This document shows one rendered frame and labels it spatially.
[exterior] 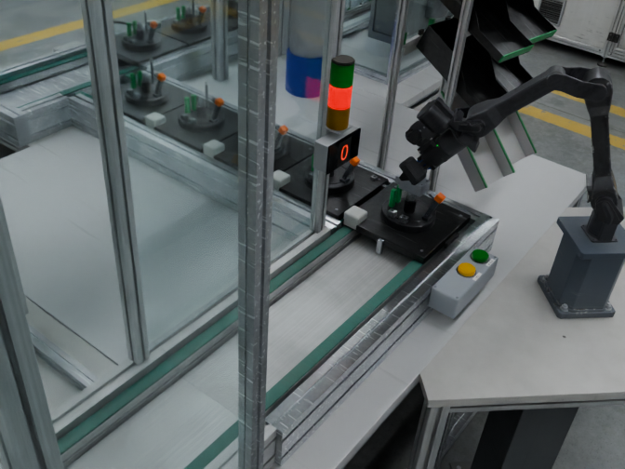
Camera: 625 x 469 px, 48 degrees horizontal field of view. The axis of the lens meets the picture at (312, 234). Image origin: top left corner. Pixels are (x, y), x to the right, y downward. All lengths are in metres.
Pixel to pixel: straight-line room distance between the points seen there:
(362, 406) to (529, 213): 0.91
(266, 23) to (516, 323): 1.19
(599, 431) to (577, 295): 1.09
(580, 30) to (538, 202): 3.75
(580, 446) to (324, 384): 1.50
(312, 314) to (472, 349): 0.37
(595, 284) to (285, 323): 0.73
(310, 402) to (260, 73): 0.76
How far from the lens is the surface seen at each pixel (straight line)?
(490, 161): 2.00
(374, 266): 1.72
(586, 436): 2.75
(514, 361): 1.65
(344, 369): 1.40
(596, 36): 5.83
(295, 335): 1.52
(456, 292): 1.62
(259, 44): 0.72
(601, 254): 1.70
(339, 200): 1.84
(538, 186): 2.28
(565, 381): 1.65
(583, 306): 1.81
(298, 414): 1.32
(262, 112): 0.76
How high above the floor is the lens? 1.99
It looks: 37 degrees down
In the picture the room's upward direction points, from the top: 5 degrees clockwise
